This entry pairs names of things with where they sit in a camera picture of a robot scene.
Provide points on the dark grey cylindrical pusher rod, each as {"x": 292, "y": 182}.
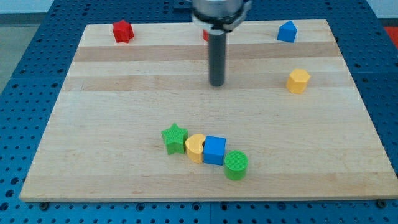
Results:
{"x": 216, "y": 59}

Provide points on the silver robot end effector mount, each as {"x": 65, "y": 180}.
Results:
{"x": 219, "y": 16}

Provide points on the yellow hexagon block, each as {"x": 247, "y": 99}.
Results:
{"x": 298, "y": 81}

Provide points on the blue cube block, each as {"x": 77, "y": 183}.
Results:
{"x": 214, "y": 150}

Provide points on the red block behind rod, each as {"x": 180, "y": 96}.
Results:
{"x": 205, "y": 35}

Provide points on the blue pentagon block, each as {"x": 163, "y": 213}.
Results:
{"x": 287, "y": 32}

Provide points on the red star block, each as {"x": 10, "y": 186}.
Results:
{"x": 123, "y": 31}

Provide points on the green star block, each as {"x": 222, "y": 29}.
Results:
{"x": 174, "y": 139}

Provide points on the yellow heart block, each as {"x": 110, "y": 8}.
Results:
{"x": 194, "y": 146}

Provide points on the green cylinder block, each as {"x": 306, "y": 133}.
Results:
{"x": 235, "y": 165}

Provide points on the light wooden board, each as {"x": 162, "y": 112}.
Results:
{"x": 103, "y": 140}

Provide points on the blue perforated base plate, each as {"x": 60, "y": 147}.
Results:
{"x": 30, "y": 94}

